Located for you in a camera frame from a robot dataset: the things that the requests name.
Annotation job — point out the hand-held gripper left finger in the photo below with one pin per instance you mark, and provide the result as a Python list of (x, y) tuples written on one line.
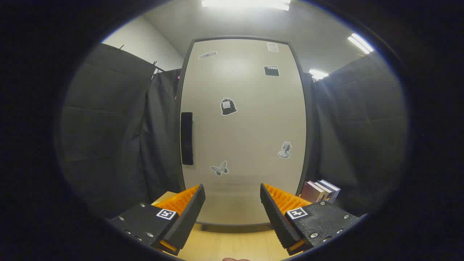
[(190, 217)]

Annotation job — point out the white and blue book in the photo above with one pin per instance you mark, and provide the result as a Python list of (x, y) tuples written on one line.
[(335, 194)]

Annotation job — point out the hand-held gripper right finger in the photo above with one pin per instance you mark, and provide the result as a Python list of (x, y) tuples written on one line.
[(277, 221)]

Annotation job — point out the ceiling light panel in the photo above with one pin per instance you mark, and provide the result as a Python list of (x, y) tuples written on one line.
[(318, 74), (246, 3), (360, 43)]

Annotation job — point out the dark grey cabinet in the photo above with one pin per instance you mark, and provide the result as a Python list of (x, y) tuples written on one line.
[(309, 145)]

